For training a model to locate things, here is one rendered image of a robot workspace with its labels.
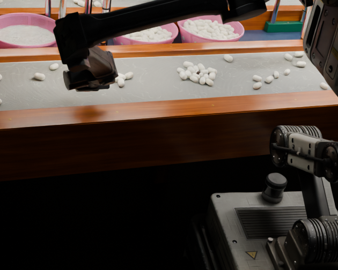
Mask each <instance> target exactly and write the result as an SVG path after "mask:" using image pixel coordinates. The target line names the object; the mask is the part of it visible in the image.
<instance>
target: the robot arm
mask: <svg viewBox="0 0 338 270"><path fill-rule="evenodd" d="M268 1H270V0H155V1H151V2H147V3H143V4H139V5H134V6H130V7H126V8H123V9H119V10H115V11H111V12H105V13H97V14H86V13H85V14H81V15H79V13H78V12H74V13H69V14H67V15H66V16H65V17H63V18H60V19H58V20H56V21H55V25H56V26H55V27H54V29H53V32H54V36H55V40H56V43H57V47H58V50H59V53H60V57H61V61H62V64H67V66H68V70H65V71H63V79H64V83H65V86H66V88H67V90H72V89H76V92H90V91H92V92H96V91H98V90H100V89H109V88H110V84H114V83H115V78H117V77H118V76H119V75H118V72H117V69H116V65H115V62H114V58H113V54H112V52H110V51H106V50H104V51H103V50H102V49H100V48H99V47H98V46H97V45H98V44H100V43H102V42H104V41H106V40H109V39H112V38H116V37H119V36H123V35H127V34H131V33H135V32H139V31H143V30H146V29H151V28H154V27H158V26H162V25H167V24H171V23H174V22H177V21H182V20H186V19H190V18H194V17H199V16H217V15H220V16H221V20H222V23H223V24H226V23H230V22H233V21H243V20H247V19H251V18H254V17H256V16H259V15H261V14H263V13H265V12H266V11H267V7H266V2H268ZM299 1H300V2H301V3H302V4H303V5H304V7H305V8H306V7H309V6H312V5H313V0H299ZM228 6H229V10H228Z"/></svg>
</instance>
